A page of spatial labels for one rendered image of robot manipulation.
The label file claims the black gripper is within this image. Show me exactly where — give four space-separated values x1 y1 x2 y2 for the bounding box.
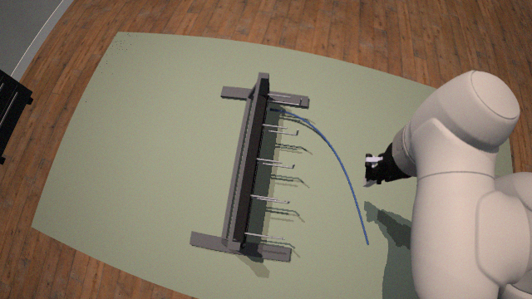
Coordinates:
362 142 411 187

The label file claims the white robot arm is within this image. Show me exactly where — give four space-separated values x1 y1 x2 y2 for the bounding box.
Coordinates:
392 71 532 299

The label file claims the grey rack with patch panel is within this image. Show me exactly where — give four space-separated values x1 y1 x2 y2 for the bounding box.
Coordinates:
190 72 308 261

